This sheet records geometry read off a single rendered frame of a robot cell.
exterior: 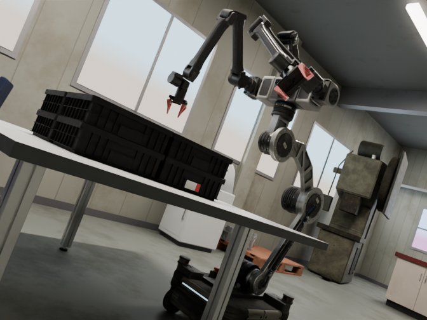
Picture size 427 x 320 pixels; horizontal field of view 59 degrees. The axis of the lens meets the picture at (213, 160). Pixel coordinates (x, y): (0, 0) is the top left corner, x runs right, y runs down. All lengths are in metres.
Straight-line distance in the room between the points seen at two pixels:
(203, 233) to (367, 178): 3.51
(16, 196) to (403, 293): 6.28
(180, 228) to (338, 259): 3.36
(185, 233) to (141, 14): 2.52
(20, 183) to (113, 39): 3.39
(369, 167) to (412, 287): 2.02
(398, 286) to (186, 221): 3.77
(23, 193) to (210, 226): 3.73
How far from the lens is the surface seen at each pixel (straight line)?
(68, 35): 4.17
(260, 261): 5.00
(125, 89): 4.40
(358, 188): 7.10
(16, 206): 1.09
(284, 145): 2.19
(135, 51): 4.47
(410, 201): 10.22
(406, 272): 6.84
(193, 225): 4.50
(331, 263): 7.02
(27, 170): 1.07
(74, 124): 1.55
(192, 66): 2.11
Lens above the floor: 0.75
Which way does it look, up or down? 4 degrees up
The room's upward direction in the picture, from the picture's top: 20 degrees clockwise
